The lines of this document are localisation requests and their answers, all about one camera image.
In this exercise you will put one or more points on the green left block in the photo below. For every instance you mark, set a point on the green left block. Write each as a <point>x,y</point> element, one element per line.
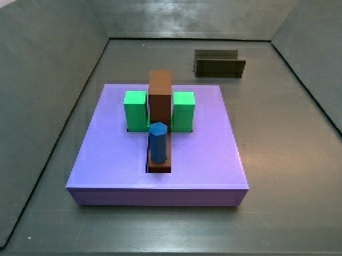
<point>135,109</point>

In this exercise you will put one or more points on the black angle bracket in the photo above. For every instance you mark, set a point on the black angle bracket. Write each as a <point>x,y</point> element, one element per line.
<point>218,64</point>

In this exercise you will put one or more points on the brown tall block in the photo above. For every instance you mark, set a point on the brown tall block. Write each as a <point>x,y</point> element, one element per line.
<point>159,109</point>

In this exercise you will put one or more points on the green block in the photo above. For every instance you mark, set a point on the green block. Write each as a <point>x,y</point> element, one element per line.
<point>183,111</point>
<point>135,109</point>

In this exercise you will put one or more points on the blue hexagonal peg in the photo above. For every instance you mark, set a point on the blue hexagonal peg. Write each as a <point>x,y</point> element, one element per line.
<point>158,142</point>

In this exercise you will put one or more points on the purple board base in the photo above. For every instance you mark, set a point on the purple board base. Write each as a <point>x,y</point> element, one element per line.
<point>206,178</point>

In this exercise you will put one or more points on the green right block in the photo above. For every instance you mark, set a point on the green right block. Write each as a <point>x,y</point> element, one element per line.
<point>183,111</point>

